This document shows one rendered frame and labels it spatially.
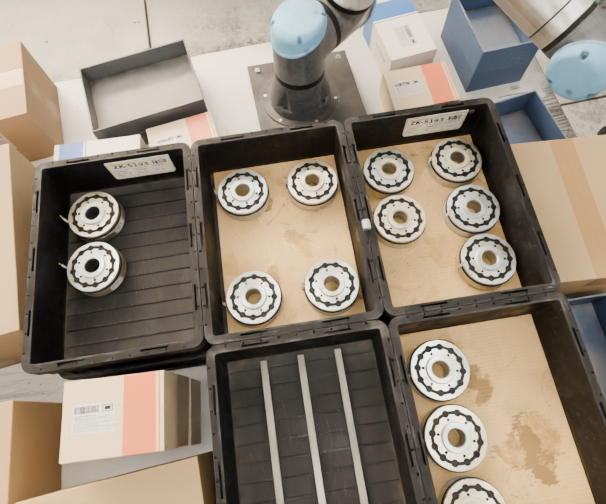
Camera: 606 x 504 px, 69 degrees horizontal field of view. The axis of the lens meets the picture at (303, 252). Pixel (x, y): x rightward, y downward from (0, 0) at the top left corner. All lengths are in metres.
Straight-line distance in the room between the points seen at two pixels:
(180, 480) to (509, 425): 0.56
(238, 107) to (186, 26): 1.34
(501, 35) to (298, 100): 0.56
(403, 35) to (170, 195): 0.70
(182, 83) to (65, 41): 1.50
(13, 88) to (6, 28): 1.67
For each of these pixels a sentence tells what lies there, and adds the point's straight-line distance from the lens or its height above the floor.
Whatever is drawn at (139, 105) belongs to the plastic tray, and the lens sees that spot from 1.24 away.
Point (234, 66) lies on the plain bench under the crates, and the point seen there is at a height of 0.70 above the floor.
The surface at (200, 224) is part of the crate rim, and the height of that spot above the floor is 0.92.
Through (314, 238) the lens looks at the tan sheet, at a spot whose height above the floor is 0.83.
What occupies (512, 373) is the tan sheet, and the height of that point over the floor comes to 0.83.
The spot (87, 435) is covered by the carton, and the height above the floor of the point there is 0.93.
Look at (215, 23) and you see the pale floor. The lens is 2.52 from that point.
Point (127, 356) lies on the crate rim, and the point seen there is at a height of 0.93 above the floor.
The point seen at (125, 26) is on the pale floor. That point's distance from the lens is 2.64.
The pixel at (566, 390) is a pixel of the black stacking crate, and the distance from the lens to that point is 0.90.
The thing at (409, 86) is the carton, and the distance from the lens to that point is 1.18.
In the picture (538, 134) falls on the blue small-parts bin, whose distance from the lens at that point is 1.28.
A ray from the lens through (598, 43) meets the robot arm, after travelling 0.69.
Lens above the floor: 1.65
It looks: 70 degrees down
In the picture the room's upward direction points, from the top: 5 degrees counter-clockwise
